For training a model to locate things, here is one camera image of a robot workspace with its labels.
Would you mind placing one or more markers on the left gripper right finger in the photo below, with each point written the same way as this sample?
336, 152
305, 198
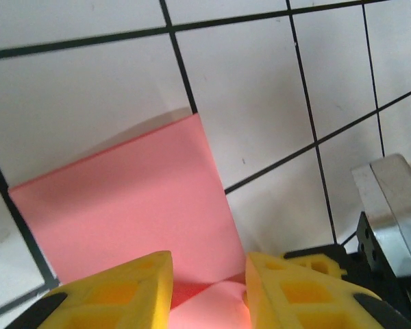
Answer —
301, 305

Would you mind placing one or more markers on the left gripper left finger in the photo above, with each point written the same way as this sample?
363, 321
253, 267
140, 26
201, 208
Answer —
116, 301

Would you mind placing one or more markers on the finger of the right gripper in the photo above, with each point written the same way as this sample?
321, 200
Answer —
318, 265

